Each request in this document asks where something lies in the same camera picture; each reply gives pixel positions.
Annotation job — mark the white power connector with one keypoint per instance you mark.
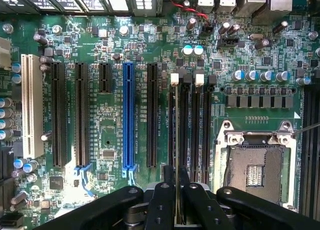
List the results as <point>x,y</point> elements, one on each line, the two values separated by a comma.
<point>5,52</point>

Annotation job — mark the metal rear port block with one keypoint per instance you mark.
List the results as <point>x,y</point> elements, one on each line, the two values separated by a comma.
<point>250,2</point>

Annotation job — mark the black square chip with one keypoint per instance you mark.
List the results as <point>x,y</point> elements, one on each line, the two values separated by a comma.
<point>56,182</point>

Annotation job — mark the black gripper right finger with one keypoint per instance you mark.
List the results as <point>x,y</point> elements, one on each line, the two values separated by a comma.
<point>200,207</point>

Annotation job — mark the long black expansion slot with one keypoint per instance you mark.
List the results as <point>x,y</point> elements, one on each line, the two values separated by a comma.
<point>152,115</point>
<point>82,115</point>
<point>59,115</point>

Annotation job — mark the black fan header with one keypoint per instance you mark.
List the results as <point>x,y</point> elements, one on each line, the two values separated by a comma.
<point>228,42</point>

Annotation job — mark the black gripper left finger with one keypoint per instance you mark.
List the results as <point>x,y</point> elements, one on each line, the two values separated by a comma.
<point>160,210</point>

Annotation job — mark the metal CPU socket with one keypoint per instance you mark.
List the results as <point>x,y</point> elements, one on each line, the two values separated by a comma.
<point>255,170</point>

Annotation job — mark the blue expansion slot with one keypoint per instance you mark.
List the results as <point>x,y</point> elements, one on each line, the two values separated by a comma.
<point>129,115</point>

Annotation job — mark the black-latch RAM slot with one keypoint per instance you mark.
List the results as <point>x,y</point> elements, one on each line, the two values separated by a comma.
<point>208,130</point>
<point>185,127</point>

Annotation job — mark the grey choke row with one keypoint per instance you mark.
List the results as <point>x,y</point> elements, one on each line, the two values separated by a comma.
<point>258,101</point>

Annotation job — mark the white-latch RAM slot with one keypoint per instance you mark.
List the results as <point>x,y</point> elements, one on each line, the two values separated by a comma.
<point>171,127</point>
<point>197,130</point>

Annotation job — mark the black RAM slot bank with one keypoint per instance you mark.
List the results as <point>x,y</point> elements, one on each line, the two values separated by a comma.
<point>311,152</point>

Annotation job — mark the silver teal-top capacitor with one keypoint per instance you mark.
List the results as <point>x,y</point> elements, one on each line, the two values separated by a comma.
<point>187,50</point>
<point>251,75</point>
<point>237,75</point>
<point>303,81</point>
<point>265,76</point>
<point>282,76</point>
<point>198,50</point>

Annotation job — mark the green motherboard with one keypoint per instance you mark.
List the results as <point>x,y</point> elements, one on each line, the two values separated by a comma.
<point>110,115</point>

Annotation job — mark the short black expansion slot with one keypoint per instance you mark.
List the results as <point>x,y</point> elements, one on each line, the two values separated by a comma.
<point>105,78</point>

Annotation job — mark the steel locking lever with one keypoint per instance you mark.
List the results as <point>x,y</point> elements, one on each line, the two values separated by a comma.
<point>307,129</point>

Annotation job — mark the metal PC case frame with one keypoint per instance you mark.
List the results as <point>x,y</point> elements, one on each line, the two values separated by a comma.
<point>75,0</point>

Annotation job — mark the black edge connector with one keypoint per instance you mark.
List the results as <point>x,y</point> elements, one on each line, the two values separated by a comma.
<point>11,220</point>

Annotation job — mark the white PCI expansion slot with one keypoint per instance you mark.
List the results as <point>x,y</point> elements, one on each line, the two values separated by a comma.
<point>32,102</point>

